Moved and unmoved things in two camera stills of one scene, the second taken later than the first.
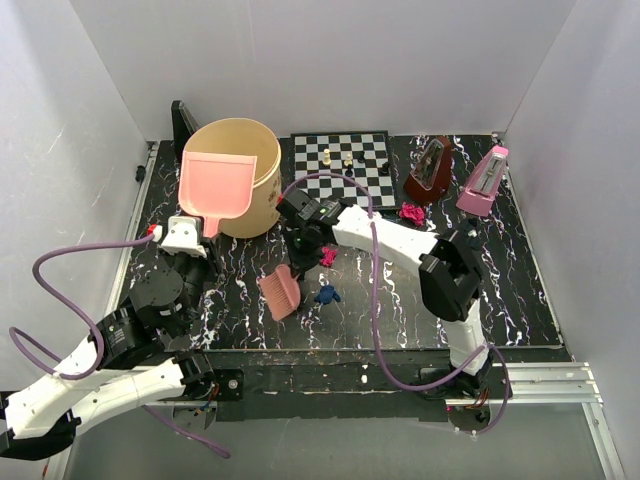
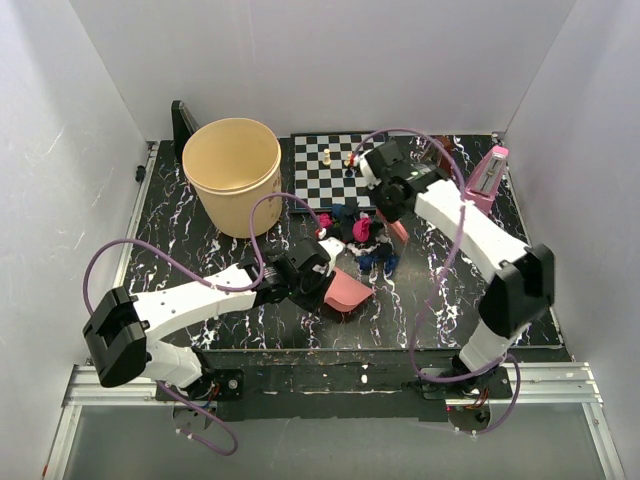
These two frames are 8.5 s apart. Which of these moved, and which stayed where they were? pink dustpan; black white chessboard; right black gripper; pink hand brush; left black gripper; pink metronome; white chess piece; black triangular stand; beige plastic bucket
Moved: right black gripper; pink hand brush; left black gripper; pink dustpan
Stayed: white chess piece; black white chessboard; beige plastic bucket; black triangular stand; pink metronome
